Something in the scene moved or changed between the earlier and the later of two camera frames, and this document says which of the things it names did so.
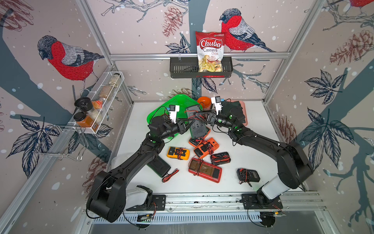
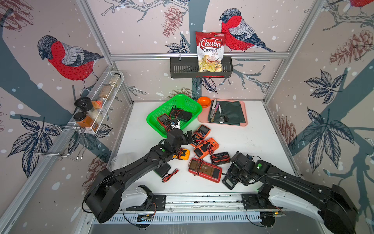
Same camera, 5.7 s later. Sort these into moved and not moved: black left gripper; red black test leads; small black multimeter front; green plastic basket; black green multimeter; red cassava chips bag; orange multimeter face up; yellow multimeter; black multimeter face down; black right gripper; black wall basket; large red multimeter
Moved: black right gripper; black multimeter face down; small black multimeter front; black left gripper
Not moved: red cassava chips bag; green plastic basket; large red multimeter; black wall basket; yellow multimeter; black green multimeter; orange multimeter face up; red black test leads
